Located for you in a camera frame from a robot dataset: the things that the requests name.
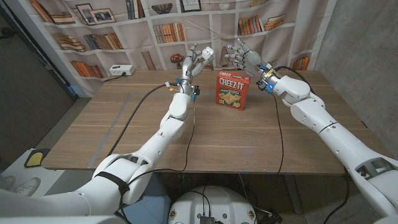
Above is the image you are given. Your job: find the grey metal table leg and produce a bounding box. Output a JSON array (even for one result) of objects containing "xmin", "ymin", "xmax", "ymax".
[{"xmin": 284, "ymin": 174, "xmax": 304, "ymax": 215}]

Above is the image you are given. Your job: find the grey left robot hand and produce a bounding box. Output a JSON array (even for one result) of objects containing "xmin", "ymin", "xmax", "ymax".
[{"xmin": 180, "ymin": 43, "xmax": 215, "ymax": 94}]

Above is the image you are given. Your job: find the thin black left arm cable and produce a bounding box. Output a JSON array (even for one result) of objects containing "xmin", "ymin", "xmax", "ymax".
[{"xmin": 119, "ymin": 98, "xmax": 197, "ymax": 224}]

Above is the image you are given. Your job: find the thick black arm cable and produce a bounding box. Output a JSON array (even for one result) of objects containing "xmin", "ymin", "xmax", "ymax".
[
  {"xmin": 272, "ymin": 65, "xmax": 351, "ymax": 224},
  {"xmin": 106, "ymin": 82, "xmax": 178, "ymax": 158}
]

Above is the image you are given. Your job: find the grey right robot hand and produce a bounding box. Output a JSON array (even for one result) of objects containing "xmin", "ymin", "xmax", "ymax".
[{"xmin": 224, "ymin": 37, "xmax": 274, "ymax": 83}]

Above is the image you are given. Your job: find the white AirPods case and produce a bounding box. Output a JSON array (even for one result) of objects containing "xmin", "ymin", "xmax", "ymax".
[{"xmin": 201, "ymin": 46, "xmax": 215, "ymax": 60}]

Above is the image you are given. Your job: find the white floor platform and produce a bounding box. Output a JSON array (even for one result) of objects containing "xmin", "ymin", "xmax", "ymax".
[{"xmin": 0, "ymin": 148, "xmax": 68, "ymax": 200}]

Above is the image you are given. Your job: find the black torso cable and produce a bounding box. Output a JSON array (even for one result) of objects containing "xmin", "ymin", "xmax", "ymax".
[{"xmin": 186, "ymin": 185, "xmax": 212, "ymax": 217}]

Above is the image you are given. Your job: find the black power strip cable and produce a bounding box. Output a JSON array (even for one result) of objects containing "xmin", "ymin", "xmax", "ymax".
[{"xmin": 104, "ymin": 72, "xmax": 127, "ymax": 83}]

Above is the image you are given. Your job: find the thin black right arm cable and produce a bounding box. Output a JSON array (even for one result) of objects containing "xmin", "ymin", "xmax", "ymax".
[{"xmin": 272, "ymin": 92, "xmax": 285, "ymax": 174}]

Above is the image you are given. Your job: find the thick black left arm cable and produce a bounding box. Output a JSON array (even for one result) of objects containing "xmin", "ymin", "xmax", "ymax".
[{"xmin": 106, "ymin": 82, "xmax": 178, "ymax": 158}]

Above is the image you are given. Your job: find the white power strip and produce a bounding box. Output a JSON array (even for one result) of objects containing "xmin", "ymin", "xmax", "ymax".
[{"xmin": 109, "ymin": 64, "xmax": 136, "ymax": 77}]

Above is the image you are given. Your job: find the grey torso connector box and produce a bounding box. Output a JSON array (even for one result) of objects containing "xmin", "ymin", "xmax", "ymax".
[{"xmin": 198, "ymin": 214, "xmax": 216, "ymax": 224}]

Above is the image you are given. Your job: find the yellow and black foot pedal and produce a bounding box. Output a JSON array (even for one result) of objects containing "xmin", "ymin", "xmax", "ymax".
[{"xmin": 24, "ymin": 147, "xmax": 50, "ymax": 169}]

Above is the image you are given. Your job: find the printed bookshelf backdrop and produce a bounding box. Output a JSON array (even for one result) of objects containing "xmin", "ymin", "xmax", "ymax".
[{"xmin": 29, "ymin": 0, "xmax": 338, "ymax": 97}]

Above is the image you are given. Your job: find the black floor adapter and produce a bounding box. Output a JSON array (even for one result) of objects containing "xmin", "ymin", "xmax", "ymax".
[{"xmin": 257, "ymin": 208, "xmax": 282, "ymax": 224}]

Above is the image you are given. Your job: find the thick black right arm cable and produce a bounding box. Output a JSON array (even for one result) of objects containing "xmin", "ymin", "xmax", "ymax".
[{"xmin": 272, "ymin": 65, "xmax": 351, "ymax": 224}]

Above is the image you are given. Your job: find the red Cheez-It box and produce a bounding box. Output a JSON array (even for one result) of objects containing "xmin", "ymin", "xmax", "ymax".
[{"xmin": 215, "ymin": 70, "xmax": 252, "ymax": 111}]

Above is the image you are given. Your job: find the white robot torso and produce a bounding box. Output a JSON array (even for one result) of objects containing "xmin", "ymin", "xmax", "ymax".
[{"xmin": 167, "ymin": 185, "xmax": 258, "ymax": 224}]

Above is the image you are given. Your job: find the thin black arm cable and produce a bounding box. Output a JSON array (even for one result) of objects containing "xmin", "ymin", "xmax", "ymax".
[
  {"xmin": 119, "ymin": 98, "xmax": 197, "ymax": 224},
  {"xmin": 272, "ymin": 92, "xmax": 285, "ymax": 174}
]

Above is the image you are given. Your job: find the white sneaker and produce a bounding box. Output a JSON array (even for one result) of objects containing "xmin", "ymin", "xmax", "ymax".
[
  {"xmin": 11, "ymin": 177, "xmax": 41, "ymax": 197},
  {"xmin": 0, "ymin": 175, "xmax": 16, "ymax": 191}
]

